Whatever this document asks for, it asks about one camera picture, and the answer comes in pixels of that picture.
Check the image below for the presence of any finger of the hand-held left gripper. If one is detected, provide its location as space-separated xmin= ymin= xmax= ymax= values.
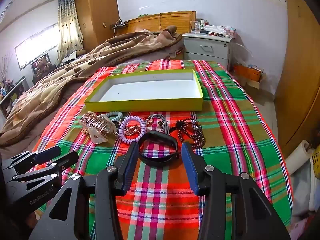
xmin=12 ymin=151 xmax=80 ymax=191
xmin=7 ymin=146 xmax=62 ymax=168

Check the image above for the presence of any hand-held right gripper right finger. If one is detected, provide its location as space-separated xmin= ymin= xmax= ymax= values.
xmin=181 ymin=141 xmax=292 ymax=240

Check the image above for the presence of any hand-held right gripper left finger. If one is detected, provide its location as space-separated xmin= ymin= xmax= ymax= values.
xmin=29 ymin=141 xmax=140 ymax=240

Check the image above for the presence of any dark bead bracelet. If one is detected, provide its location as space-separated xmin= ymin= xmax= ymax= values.
xmin=175 ymin=118 xmax=206 ymax=148

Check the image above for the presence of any purple spiral hair tie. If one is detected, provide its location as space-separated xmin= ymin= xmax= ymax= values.
xmin=117 ymin=116 xmax=147 ymax=145

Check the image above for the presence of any black wristband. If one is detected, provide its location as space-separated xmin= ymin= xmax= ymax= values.
xmin=138 ymin=131 xmax=179 ymax=167

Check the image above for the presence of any black beaded hair tie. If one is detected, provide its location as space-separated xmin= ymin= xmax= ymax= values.
xmin=148 ymin=119 xmax=164 ymax=130

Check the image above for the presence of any light blue spiral hair tie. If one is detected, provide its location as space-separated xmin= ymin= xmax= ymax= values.
xmin=106 ymin=112 xmax=123 ymax=122

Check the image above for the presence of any pearl hair claw clip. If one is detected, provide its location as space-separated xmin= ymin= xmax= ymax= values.
xmin=79 ymin=113 xmax=118 ymax=145

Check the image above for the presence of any white tray with green rim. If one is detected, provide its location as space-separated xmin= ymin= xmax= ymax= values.
xmin=84 ymin=69 xmax=203 ymax=112

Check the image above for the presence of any plaid cloth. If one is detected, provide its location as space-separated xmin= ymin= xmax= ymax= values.
xmin=32 ymin=59 xmax=293 ymax=240

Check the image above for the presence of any dark shelf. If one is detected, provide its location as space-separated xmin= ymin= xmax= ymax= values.
xmin=0 ymin=76 xmax=27 ymax=118

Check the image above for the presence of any brown blanket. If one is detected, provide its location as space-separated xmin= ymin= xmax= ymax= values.
xmin=0 ymin=25 xmax=185 ymax=153

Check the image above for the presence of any brown teddy bear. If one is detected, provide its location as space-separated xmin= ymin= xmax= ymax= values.
xmin=32 ymin=56 xmax=52 ymax=78

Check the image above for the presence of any orange box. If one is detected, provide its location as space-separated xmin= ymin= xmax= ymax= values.
xmin=232 ymin=64 xmax=263 ymax=83

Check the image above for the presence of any white paper roll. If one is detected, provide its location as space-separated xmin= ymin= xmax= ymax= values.
xmin=285 ymin=140 xmax=310 ymax=174

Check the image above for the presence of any window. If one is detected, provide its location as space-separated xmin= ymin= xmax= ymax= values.
xmin=14 ymin=23 xmax=60 ymax=71

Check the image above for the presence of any grey nightstand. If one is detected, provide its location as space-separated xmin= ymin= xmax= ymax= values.
xmin=182 ymin=32 xmax=237 ymax=71

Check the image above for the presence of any white plastic bag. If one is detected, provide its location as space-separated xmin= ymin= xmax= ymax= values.
xmin=291 ymin=172 xmax=320 ymax=220

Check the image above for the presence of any patterned curtain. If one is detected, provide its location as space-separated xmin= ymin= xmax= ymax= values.
xmin=55 ymin=0 xmax=84 ymax=67

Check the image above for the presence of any yellow bag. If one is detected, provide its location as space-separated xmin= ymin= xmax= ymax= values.
xmin=310 ymin=145 xmax=320 ymax=173

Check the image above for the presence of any black power strip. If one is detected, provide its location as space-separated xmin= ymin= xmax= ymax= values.
xmin=111 ymin=19 xmax=128 ymax=29

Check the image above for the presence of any wooden headboard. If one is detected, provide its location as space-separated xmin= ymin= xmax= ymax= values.
xmin=114 ymin=11 xmax=197 ymax=37

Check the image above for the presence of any pile of white packets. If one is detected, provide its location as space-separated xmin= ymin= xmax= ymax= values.
xmin=200 ymin=19 xmax=237 ymax=38

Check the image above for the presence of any large wooden cabinet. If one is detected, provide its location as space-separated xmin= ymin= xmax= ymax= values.
xmin=274 ymin=0 xmax=320 ymax=159

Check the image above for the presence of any wooden wardrobe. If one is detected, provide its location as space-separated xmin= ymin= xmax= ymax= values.
xmin=74 ymin=0 xmax=120 ymax=53

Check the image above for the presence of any gold chain bracelet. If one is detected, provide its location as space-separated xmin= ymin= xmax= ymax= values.
xmin=124 ymin=126 xmax=138 ymax=137

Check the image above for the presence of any grey hair tie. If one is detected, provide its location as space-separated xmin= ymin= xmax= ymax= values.
xmin=146 ymin=114 xmax=173 ymax=133

